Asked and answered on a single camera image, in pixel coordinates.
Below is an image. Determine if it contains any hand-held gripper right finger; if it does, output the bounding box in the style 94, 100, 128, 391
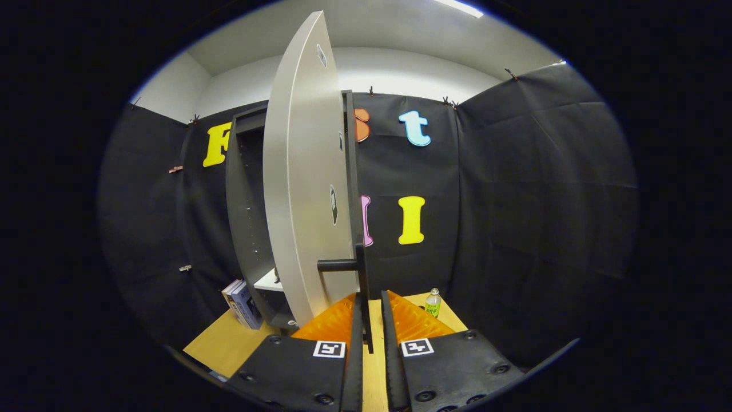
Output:
381, 290, 526, 412

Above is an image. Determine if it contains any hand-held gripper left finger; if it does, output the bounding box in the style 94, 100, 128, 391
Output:
228, 293, 365, 412

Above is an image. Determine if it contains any dark grey shoe cabinet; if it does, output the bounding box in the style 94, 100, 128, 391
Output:
225, 103, 299, 334

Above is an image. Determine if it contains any beige shoe cabinet door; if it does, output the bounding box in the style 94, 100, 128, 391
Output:
262, 10, 375, 354

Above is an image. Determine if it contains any stack of books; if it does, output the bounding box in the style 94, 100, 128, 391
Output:
221, 279, 264, 331

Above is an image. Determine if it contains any black backdrop cloth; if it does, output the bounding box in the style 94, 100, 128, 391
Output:
97, 62, 638, 368

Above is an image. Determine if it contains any long ceiling light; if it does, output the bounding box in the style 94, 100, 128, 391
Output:
435, 0, 484, 18

